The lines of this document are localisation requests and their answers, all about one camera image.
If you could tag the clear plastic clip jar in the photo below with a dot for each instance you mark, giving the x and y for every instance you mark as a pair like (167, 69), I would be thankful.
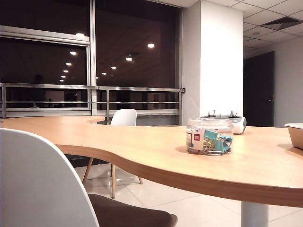
(213, 124)

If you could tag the large teal binder clip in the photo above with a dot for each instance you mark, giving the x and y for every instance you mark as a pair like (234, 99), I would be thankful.
(211, 135)

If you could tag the yellow binder clip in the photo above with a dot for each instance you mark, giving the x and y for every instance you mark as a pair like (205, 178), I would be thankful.
(207, 144)

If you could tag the small teal binder clip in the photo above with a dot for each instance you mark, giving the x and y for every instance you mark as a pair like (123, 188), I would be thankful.
(223, 143)

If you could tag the beige rectangular paper tray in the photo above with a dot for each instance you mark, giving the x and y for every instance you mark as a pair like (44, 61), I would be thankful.
(296, 137)

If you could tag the white shell chair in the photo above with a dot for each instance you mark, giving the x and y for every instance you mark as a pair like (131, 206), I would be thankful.
(35, 177)
(124, 117)

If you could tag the white square column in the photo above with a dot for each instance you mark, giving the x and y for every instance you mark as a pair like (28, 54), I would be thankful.
(213, 59)

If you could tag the white black remote controller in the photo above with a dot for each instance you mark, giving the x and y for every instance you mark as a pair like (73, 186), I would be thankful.
(239, 127)

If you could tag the dark seat cushion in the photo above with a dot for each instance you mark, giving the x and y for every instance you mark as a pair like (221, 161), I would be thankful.
(127, 212)

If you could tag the steel window railing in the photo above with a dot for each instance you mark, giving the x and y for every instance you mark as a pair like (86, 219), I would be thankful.
(47, 86)

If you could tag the dark wooden door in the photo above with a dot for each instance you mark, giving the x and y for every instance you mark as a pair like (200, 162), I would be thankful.
(258, 89)

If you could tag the round ceiling sensor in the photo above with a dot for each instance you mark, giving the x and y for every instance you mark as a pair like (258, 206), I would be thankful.
(256, 33)

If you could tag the white round table leg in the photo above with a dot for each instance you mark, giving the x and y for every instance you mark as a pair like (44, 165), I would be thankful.
(254, 215)

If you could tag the ceiling air vent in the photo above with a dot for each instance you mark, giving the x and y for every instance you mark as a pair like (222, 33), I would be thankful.
(281, 23)

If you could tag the grey aluminium window frame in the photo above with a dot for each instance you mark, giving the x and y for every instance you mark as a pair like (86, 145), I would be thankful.
(92, 59)

